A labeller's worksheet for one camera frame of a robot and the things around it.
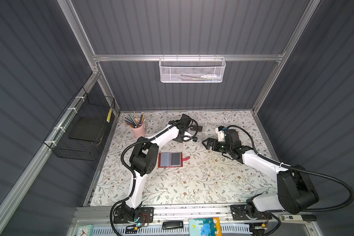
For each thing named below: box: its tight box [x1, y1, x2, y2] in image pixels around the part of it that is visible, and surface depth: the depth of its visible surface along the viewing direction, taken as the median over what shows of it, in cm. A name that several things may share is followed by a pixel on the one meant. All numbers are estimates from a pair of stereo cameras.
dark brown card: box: [190, 124, 203, 132], surface depth 103 cm
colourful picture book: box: [188, 217, 223, 236], surface depth 71 cm
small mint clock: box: [76, 224, 94, 236], surface depth 69 cm
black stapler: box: [162, 221, 184, 230], surface depth 69 cm
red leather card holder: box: [157, 151, 191, 168], surface depth 94 cm
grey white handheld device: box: [278, 213, 318, 223], surface depth 71 cm
